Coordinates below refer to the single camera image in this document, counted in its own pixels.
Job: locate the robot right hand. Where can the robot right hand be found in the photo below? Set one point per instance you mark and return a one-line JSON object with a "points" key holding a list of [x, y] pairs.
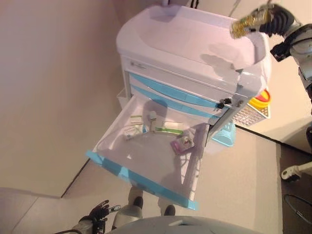
{"points": [[280, 20]]}

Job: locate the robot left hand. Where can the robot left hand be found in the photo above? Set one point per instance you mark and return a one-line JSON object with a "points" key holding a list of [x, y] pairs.
{"points": [[100, 214]]}

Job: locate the yellow medicine bottle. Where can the yellow medicine bottle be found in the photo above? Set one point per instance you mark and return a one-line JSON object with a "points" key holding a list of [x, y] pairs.
{"points": [[246, 23]]}

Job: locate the blue white cart drawer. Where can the blue white cart drawer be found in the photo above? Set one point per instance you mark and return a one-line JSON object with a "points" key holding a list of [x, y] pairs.
{"points": [[151, 161], [170, 101], [175, 91]]}

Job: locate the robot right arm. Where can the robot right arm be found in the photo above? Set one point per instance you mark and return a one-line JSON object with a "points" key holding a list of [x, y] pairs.
{"points": [[304, 48]]}

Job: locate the blue white medicine box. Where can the blue white medicine box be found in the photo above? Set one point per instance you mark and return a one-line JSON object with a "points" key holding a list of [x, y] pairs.
{"points": [[131, 132]]}

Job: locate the green white medicine box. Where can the green white medicine box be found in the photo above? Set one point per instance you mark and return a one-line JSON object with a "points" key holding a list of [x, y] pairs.
{"points": [[136, 118]]}

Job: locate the robot left leg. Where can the robot left leg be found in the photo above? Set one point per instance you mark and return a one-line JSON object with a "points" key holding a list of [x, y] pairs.
{"points": [[135, 200]]}

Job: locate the robot leg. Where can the robot leg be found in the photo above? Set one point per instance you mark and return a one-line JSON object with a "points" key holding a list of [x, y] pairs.
{"points": [[135, 200], [167, 207]]}

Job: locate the robot right leg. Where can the robot right leg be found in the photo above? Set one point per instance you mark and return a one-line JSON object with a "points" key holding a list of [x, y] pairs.
{"points": [[167, 207]]}

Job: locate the yellow sharps container red lid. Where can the yellow sharps container red lid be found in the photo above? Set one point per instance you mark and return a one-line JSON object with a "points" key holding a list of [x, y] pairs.
{"points": [[260, 101]]}

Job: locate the grey robot torso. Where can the grey robot torso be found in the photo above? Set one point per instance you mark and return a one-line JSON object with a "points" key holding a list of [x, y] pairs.
{"points": [[195, 226]]}

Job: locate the black cart key lock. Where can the black cart key lock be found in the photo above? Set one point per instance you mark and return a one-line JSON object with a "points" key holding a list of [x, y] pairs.
{"points": [[225, 102]]}

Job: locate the white perforated side basket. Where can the white perforated side basket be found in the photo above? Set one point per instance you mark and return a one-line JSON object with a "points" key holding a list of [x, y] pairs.
{"points": [[248, 114]]}

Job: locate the white medical cart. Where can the white medical cart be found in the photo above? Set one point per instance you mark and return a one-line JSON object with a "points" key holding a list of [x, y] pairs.
{"points": [[175, 44]]}

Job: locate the long green striped box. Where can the long green striped box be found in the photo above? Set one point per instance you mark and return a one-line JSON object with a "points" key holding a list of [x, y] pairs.
{"points": [[168, 130]]}

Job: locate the white box red print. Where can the white box red print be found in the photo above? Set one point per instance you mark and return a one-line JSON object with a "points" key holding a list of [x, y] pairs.
{"points": [[187, 140]]}

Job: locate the white side bin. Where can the white side bin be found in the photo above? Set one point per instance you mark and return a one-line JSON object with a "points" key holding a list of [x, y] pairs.
{"points": [[122, 98]]}

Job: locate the white bin with blue lid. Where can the white bin with blue lid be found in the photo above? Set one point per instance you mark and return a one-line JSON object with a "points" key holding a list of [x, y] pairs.
{"points": [[225, 136]]}

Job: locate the white hospital bed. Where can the white hospital bed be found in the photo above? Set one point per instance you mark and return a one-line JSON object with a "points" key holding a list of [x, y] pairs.
{"points": [[304, 168]]}

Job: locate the bed caster wheel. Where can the bed caster wheel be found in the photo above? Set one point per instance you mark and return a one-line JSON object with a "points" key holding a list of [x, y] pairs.
{"points": [[290, 175]]}

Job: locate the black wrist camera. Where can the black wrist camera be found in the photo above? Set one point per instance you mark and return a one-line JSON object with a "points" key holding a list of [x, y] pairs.
{"points": [[279, 51]]}

